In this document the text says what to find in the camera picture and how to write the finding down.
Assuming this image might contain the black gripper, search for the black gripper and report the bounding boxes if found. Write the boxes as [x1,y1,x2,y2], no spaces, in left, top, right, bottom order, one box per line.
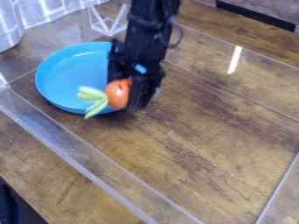
[107,13,172,112]

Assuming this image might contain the orange toy carrot green leaves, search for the orange toy carrot green leaves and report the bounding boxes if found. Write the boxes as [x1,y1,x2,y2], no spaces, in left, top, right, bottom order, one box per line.
[76,79,132,119]

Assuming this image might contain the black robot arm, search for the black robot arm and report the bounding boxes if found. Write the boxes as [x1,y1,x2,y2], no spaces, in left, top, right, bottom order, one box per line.
[107,0,183,112]

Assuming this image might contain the blue round plastic tray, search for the blue round plastic tray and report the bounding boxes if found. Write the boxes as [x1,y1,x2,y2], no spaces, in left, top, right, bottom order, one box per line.
[35,41,120,115]

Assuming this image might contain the white grey patterned curtain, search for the white grey patterned curtain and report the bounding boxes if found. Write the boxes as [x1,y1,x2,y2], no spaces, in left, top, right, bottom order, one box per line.
[0,0,111,53]

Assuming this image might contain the dark baseboard strip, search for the dark baseboard strip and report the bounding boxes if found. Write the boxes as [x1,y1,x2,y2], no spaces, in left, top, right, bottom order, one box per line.
[216,0,295,32]

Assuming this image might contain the clear acrylic triangular bracket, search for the clear acrylic triangular bracket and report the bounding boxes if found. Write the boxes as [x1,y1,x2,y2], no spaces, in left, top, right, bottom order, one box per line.
[88,3,131,37]

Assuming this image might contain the black cable loop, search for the black cable loop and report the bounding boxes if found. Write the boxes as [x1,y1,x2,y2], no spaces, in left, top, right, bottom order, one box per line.
[167,22,184,49]

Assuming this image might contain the clear acrylic enclosure panel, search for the clear acrylic enclosure panel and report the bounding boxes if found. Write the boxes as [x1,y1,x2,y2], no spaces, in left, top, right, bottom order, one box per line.
[0,84,203,224]

